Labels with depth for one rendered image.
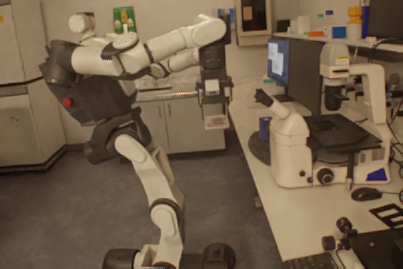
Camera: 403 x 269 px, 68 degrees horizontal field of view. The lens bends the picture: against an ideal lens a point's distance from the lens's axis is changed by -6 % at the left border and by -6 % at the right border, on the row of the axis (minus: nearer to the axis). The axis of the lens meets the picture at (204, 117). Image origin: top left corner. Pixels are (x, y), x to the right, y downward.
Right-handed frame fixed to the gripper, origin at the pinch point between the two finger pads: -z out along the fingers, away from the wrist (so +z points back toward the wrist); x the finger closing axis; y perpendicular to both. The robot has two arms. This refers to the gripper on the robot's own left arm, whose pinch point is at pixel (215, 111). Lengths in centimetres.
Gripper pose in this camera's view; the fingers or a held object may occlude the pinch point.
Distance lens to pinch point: 124.5
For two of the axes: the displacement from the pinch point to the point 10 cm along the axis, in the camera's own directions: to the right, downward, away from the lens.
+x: 10.0, -0.9, -0.1
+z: -0.9, -9.9, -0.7
